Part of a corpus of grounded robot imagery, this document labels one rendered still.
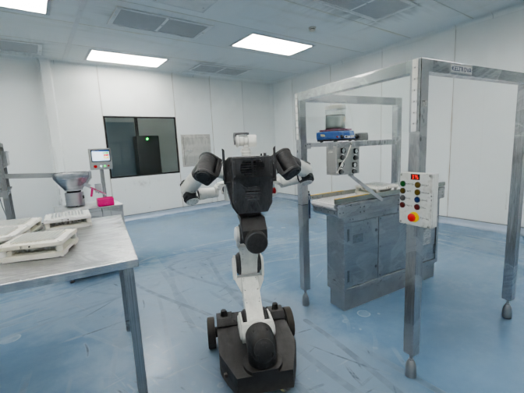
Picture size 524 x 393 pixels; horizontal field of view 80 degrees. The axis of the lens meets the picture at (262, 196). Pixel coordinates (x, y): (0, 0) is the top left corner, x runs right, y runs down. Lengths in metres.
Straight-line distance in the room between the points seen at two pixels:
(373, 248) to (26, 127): 5.64
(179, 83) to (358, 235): 5.48
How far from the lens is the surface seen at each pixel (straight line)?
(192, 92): 7.26
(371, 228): 2.68
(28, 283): 1.47
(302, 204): 2.47
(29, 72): 6.65
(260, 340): 1.76
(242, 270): 2.02
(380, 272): 2.89
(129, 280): 1.49
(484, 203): 5.51
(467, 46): 5.69
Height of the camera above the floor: 1.32
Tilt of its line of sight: 9 degrees down
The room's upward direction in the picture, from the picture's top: 3 degrees counter-clockwise
